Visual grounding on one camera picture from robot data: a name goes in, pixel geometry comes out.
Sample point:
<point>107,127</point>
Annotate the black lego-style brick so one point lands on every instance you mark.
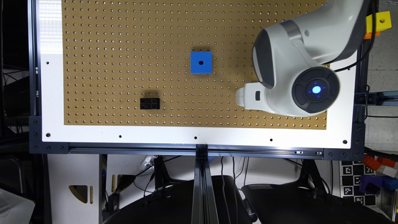
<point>149,103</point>

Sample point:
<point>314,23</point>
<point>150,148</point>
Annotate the orange block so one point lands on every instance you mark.
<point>369,35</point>

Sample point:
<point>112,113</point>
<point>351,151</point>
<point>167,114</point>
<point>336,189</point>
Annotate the aluminium centre post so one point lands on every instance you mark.
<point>204,210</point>

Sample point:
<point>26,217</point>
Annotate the dark aluminium frame rail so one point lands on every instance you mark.
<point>355,152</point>

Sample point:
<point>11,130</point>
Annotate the yellow block with hole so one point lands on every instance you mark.
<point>383,21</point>

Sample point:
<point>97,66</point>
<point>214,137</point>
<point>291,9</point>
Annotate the black chair left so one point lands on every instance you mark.
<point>176,205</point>

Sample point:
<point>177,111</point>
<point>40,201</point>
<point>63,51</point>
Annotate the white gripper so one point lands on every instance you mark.
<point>253,96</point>

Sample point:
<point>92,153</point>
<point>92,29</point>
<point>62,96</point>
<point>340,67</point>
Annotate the white cabinet panel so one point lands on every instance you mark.
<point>75,190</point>

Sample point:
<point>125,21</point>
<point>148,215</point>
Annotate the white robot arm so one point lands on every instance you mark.
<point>290,59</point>

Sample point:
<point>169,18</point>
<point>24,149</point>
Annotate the blue block with hole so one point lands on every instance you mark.
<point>201,62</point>

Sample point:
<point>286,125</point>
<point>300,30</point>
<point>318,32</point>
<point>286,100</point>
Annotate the black white fiducial marker board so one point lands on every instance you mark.
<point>350,174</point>

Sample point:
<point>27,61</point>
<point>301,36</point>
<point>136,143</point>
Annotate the black chair right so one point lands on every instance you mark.
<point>282,204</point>

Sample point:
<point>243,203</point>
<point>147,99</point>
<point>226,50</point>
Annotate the purple block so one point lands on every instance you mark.
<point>370,184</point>

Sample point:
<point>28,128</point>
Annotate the orange red blocks pile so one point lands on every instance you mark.
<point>381,165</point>

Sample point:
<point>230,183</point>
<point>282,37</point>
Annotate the black chair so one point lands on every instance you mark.
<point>176,205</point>
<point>282,204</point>

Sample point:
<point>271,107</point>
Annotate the white table frame board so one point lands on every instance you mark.
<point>340,131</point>

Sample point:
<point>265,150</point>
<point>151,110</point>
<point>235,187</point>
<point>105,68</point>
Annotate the blue block at right edge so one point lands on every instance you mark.
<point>389,183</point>

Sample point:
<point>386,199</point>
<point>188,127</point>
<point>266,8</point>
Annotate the brown pegboard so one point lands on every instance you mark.
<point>116,52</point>

